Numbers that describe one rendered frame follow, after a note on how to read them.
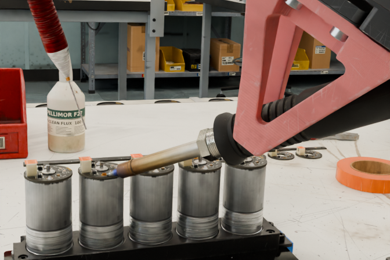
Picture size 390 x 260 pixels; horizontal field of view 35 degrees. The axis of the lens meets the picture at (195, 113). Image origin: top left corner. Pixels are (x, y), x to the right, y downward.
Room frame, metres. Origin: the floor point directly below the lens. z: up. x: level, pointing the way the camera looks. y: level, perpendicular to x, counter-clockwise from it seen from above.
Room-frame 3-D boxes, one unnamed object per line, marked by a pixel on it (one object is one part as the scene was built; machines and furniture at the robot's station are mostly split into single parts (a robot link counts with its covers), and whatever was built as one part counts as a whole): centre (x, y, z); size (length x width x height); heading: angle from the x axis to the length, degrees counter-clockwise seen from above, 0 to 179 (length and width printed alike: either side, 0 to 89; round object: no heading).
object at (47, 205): (0.30, 0.08, 0.79); 0.02 x 0.02 x 0.05
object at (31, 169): (0.30, 0.08, 0.82); 0.01 x 0.01 x 0.01; 18
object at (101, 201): (0.31, 0.05, 0.79); 0.02 x 0.02 x 0.05
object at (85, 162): (0.31, 0.06, 0.82); 0.01 x 0.01 x 0.01; 18
